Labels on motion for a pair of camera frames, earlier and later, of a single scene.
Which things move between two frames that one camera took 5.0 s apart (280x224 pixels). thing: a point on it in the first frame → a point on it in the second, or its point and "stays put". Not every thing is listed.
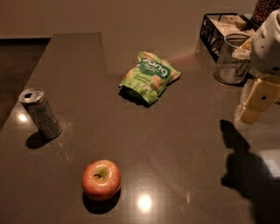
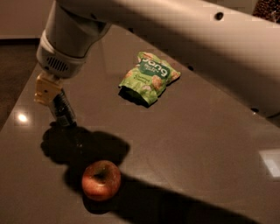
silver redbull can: (41, 113) → (64, 110)
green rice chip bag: (145, 80) stays put
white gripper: (266, 52) → (59, 62)
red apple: (101, 179) stays put
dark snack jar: (262, 9) stays put
